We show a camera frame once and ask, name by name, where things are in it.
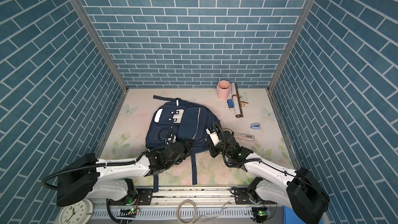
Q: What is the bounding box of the navy blue student backpack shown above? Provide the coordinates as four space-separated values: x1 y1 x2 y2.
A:
146 95 220 185

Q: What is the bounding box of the blue whiteboard eraser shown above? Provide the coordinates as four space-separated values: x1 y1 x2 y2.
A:
227 99 234 108

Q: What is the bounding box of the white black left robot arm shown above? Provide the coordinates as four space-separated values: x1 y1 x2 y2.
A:
57 140 193 206

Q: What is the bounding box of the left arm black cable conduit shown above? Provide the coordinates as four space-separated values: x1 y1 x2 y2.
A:
41 125 176 191

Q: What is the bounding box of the pink metal bucket cup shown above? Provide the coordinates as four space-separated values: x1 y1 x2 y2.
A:
217 80 231 100

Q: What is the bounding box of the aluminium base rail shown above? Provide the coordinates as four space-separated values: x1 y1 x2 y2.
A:
87 186 285 224

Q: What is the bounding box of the rolled white paper scroll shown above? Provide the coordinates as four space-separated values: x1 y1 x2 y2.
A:
231 83 247 118

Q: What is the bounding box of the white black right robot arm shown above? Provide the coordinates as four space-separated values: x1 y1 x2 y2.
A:
206 122 330 224

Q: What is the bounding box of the white analog wall clock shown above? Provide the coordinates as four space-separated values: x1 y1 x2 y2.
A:
57 199 94 224

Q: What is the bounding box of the coiled beige cable ring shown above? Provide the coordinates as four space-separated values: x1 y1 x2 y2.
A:
176 199 198 224

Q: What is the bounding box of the clear plastic pencil box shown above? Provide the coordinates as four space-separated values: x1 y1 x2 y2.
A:
234 132 256 143

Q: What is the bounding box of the blue folder corner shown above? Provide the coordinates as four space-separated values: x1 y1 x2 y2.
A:
284 206 302 224

